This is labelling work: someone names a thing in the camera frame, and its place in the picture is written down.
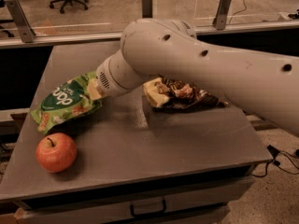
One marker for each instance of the metal glass bracket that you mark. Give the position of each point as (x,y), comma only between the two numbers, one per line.
(147,7)
(220,19)
(25,31)

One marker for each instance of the red apple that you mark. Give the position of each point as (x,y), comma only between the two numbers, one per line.
(56,152)

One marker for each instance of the brown sea salt snack bag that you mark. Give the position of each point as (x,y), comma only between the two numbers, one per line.
(170,95)

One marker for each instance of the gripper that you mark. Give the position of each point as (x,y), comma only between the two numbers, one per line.
(105,78)

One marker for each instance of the right metal glass bracket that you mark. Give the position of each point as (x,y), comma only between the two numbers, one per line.
(220,19)

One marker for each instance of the green rice chip bag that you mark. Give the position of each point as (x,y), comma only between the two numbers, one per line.
(68,101)

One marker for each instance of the grey drawer with black handle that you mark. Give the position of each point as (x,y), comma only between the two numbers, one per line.
(203,204)

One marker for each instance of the middle metal glass bracket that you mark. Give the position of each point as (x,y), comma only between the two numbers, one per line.
(147,7)

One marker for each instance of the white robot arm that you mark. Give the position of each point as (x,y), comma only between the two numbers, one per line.
(261,83)

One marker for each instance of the glass barrier panel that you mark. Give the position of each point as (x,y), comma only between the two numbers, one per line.
(104,16)

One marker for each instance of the left metal glass bracket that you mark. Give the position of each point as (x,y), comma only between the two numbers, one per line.
(25,31)

